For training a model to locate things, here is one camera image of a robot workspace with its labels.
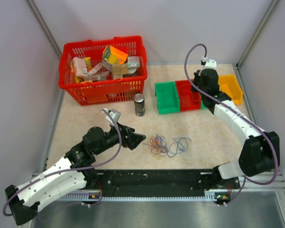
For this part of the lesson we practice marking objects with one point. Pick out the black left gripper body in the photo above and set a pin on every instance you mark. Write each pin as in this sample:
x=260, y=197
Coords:
x=124, y=139

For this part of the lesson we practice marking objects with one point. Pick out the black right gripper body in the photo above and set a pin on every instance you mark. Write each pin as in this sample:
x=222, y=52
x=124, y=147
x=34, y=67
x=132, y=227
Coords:
x=197, y=80

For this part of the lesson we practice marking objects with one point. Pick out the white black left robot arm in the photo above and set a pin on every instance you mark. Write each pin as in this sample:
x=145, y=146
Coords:
x=74, y=171

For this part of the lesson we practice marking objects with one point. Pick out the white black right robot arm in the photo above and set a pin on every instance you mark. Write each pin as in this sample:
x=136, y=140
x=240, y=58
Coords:
x=260, y=149

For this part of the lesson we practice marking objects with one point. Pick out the red storage bin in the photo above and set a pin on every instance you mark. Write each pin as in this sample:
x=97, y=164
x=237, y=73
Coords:
x=188, y=99

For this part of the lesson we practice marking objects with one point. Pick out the yellow storage bin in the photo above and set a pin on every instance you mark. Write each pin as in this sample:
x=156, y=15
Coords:
x=230, y=85

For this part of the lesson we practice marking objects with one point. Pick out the right green storage bin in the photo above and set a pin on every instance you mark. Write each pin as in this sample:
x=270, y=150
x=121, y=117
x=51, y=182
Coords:
x=211, y=91

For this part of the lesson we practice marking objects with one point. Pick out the green storage bin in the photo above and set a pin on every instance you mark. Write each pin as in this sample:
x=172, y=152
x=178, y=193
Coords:
x=167, y=98
x=211, y=91

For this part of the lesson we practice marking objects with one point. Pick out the black drink can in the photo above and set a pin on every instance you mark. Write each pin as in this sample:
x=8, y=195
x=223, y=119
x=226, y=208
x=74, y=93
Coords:
x=139, y=102

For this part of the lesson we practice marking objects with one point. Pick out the left green storage bin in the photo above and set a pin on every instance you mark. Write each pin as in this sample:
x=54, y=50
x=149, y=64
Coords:
x=167, y=98

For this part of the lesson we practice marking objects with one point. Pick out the brown cardboard box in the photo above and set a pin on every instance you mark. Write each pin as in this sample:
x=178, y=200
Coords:
x=118, y=71

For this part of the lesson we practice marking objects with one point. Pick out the red plastic shopping basket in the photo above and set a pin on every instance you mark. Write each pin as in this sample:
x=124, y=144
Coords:
x=110, y=90

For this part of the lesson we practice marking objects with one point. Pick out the white teal round tub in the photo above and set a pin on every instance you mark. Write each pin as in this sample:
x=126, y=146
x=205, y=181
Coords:
x=133, y=62

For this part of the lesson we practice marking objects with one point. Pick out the clear plastic wrapped pack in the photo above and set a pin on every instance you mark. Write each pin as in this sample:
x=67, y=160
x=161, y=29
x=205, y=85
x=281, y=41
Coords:
x=95, y=69

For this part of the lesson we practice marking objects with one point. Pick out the pink white snack box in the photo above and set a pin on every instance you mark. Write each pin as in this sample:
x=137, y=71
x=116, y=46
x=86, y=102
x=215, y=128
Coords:
x=80, y=68

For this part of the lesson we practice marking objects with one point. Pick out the orange green juice carton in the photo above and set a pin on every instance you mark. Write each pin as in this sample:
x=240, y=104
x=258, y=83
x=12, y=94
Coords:
x=113, y=55

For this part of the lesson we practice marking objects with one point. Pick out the yellow snack packet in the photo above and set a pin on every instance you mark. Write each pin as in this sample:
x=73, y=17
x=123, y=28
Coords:
x=88, y=63

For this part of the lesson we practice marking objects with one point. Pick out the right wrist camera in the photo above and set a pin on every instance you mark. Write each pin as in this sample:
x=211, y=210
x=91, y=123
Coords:
x=208, y=63

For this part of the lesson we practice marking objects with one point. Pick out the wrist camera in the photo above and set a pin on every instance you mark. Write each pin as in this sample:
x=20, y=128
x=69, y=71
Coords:
x=208, y=63
x=112, y=115

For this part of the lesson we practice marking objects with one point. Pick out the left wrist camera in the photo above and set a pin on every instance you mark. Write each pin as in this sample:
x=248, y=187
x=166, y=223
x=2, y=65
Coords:
x=112, y=115

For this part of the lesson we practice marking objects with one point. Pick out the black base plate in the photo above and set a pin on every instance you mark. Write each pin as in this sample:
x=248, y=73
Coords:
x=159, y=183

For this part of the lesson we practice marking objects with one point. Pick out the aluminium frame post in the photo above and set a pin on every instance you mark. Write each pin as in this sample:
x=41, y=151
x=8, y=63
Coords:
x=37, y=14

